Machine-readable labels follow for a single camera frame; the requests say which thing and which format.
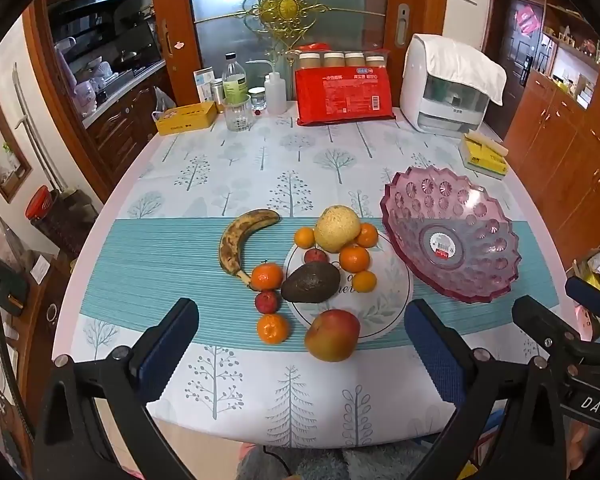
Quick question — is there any pink glass fruit bowl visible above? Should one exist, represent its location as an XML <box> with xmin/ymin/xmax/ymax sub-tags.
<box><xmin>380</xmin><ymin>166</ymin><xmax>521</xmax><ymax>304</ymax></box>

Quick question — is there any small yellow-orange mandarin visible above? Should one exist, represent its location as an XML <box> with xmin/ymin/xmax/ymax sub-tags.
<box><xmin>351</xmin><ymin>270</ymin><xmax>377</xmax><ymax>292</ymax></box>

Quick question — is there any red yellow apple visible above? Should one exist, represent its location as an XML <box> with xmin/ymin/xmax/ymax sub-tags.
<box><xmin>304</xmin><ymin>309</ymin><xmax>361</xmax><ymax>362</ymax></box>

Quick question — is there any large orange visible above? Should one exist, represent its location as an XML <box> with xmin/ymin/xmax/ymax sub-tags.
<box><xmin>338</xmin><ymin>245</ymin><xmax>370</xmax><ymax>274</ymax></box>

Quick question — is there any yellow speckled pear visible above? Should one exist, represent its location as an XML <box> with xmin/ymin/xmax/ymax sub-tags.
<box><xmin>314</xmin><ymin>205</ymin><xmax>361</xmax><ymax>254</ymax></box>

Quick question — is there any mandarin orange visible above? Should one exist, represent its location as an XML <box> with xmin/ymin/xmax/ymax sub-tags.
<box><xmin>257</xmin><ymin>313</ymin><xmax>291</xmax><ymax>344</ymax></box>

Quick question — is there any dark green avocado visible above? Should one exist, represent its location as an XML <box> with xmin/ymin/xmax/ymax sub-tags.
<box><xmin>280</xmin><ymin>261</ymin><xmax>341</xmax><ymax>304</ymax></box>

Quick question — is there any small red fruit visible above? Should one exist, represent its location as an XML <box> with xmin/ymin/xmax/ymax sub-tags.
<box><xmin>254</xmin><ymin>290</ymin><xmax>279</xmax><ymax>314</ymax></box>
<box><xmin>303</xmin><ymin>248</ymin><xmax>329</xmax><ymax>263</ymax></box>

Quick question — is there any small red fruit front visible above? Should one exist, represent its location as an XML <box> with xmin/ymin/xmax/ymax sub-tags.
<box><xmin>254</xmin><ymin>290</ymin><xmax>279</xmax><ymax>314</ymax></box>

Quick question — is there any spotted ripe banana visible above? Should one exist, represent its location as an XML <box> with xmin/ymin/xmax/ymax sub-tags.
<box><xmin>218</xmin><ymin>208</ymin><xmax>282</xmax><ymax>288</ymax></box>

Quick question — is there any round printed white placemat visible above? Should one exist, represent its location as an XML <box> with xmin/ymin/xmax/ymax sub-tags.
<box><xmin>286</xmin><ymin>233</ymin><xmax>414</xmax><ymax>344</ymax></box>

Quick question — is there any yellow tissue pack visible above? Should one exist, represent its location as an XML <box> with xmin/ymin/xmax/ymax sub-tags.
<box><xmin>458</xmin><ymin>134</ymin><xmax>508</xmax><ymax>180</ymax></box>

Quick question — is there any teal striped placemat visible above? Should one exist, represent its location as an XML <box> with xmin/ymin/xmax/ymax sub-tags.
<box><xmin>74</xmin><ymin>218</ymin><xmax>559</xmax><ymax>358</ymax></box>

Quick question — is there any red bucket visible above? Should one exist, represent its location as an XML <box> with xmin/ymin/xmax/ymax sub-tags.
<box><xmin>24</xmin><ymin>185</ymin><xmax>54</xmax><ymax>220</ymax></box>

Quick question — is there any white countertop appliance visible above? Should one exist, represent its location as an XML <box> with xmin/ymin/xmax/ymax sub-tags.
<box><xmin>400</xmin><ymin>34</ymin><xmax>491</xmax><ymax>136</ymax></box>

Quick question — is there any white cloth on appliance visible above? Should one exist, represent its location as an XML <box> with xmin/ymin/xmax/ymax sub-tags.
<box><xmin>418</xmin><ymin>34</ymin><xmax>507</xmax><ymax>106</ymax></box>

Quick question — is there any red paper cup package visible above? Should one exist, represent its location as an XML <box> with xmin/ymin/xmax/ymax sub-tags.
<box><xmin>294</xmin><ymin>66</ymin><xmax>394</xmax><ymax>126</ymax></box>

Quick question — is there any yellow flat box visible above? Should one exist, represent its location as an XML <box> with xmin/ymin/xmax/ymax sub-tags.
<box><xmin>156</xmin><ymin>101</ymin><xmax>218</xmax><ymax>136</ymax></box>

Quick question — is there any white squeeze bottle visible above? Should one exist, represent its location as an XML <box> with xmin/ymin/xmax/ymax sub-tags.
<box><xmin>247</xmin><ymin>60</ymin><xmax>287</xmax><ymax>116</ymax></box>

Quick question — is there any small glass jar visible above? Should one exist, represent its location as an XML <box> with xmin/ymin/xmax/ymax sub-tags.
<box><xmin>248</xmin><ymin>87</ymin><xmax>266</xmax><ymax>112</ymax></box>

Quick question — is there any clear glass tumbler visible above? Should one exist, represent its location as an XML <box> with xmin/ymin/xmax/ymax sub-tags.
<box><xmin>223</xmin><ymin>96</ymin><xmax>254</xmax><ymax>132</ymax></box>

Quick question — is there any small white carton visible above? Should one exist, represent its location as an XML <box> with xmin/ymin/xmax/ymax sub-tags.
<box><xmin>193</xmin><ymin>67</ymin><xmax>215</xmax><ymax>102</ymax></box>

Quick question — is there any clear bottle green label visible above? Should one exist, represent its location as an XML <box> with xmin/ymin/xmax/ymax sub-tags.
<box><xmin>222</xmin><ymin>52</ymin><xmax>248</xmax><ymax>105</ymax></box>

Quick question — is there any gold ornament door decoration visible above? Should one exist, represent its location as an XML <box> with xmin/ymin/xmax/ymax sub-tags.
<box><xmin>192</xmin><ymin>0</ymin><xmax>387</xmax><ymax>53</ymax></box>

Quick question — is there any black cable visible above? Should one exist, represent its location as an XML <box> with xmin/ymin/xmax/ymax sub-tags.
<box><xmin>0</xmin><ymin>253</ymin><xmax>37</xmax><ymax>441</ymax></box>

